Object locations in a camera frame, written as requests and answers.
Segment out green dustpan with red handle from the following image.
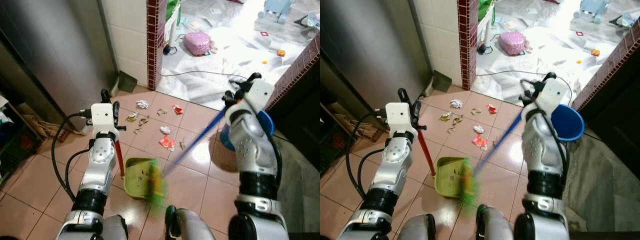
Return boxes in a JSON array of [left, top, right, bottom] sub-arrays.
[[416, 127, 469, 199], [114, 139, 162, 200]]

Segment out blue-handled green broom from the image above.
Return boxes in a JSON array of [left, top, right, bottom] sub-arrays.
[[459, 112, 529, 207], [146, 102, 241, 207]]

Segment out white floor sheet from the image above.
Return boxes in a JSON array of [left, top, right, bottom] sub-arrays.
[[472, 0, 640, 103], [160, 0, 321, 111]]

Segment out blue plastic basin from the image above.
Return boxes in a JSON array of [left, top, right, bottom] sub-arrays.
[[220, 110, 275, 151], [551, 104, 585, 142]]

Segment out red brick tile ledge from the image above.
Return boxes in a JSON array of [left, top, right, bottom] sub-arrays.
[[571, 22, 640, 111], [264, 32, 321, 111]]

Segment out pink bag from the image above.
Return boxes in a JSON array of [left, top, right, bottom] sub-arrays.
[[498, 31, 527, 56], [182, 32, 213, 56]]

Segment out brown cardboard pieces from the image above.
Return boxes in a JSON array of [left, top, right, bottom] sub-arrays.
[[330, 102, 379, 143], [20, 102, 68, 143]]

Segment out stainless steel door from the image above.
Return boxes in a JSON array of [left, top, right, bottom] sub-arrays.
[[0, 0, 120, 132], [320, 0, 435, 122]]

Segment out red brick tile column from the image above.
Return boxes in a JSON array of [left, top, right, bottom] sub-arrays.
[[457, 0, 478, 91], [146, 0, 167, 92]]

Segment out light blue toy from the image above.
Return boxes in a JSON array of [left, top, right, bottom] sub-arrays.
[[257, 0, 296, 25], [573, 0, 612, 24]]

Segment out white pole with black base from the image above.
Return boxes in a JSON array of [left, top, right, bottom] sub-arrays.
[[477, 17, 494, 55], [163, 17, 179, 56]]

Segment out bluish clutter pile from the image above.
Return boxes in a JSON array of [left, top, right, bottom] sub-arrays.
[[617, 11, 640, 29], [300, 12, 321, 29]]

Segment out black plastic crate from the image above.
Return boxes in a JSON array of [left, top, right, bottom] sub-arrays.
[[0, 117, 31, 176], [320, 127, 346, 174]]

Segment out green plastic item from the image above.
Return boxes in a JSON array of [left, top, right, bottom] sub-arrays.
[[166, 0, 181, 21], [477, 0, 494, 21]]

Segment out silver left robot leg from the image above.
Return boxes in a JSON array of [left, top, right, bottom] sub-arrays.
[[397, 214, 436, 240], [100, 215, 129, 240]]

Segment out silver robot leg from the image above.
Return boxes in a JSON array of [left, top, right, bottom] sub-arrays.
[[397, 214, 436, 240], [475, 204, 517, 240], [100, 215, 129, 240], [165, 205, 217, 240]]

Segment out silver right robot leg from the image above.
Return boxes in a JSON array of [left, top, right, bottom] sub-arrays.
[[165, 205, 217, 240], [475, 204, 517, 240]]

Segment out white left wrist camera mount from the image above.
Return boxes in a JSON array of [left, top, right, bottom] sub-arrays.
[[385, 102, 414, 132], [90, 103, 117, 133]]

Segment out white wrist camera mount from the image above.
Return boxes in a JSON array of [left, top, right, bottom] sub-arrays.
[[90, 103, 117, 133], [536, 78, 569, 109], [244, 79, 275, 114], [385, 102, 414, 132]]

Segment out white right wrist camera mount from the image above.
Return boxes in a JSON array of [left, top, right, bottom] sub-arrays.
[[244, 79, 275, 114], [536, 78, 569, 109]]

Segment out black floor cable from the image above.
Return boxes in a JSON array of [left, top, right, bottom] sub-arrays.
[[475, 69, 574, 101], [161, 69, 251, 84]]

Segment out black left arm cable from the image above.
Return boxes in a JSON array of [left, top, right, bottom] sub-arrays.
[[51, 111, 96, 202], [344, 111, 391, 201]]

